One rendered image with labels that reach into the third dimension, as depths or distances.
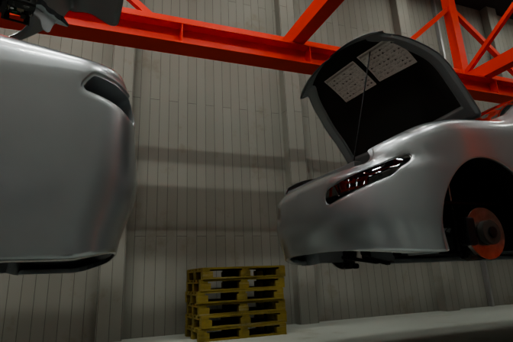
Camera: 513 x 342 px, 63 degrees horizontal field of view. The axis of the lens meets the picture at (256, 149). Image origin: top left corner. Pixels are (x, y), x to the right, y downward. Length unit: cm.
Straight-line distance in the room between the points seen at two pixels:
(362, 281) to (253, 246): 191
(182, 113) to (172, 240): 189
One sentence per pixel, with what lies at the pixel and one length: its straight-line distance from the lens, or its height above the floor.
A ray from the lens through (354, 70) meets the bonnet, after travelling 378.
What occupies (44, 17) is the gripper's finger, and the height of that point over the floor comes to 121.
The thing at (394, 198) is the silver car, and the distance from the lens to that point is 265.
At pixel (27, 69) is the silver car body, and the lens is 207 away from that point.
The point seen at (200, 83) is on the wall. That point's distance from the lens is 677.
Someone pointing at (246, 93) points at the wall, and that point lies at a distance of 696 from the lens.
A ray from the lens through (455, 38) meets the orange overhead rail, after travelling 736.
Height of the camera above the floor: 63
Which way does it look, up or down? 17 degrees up
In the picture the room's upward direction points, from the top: 3 degrees counter-clockwise
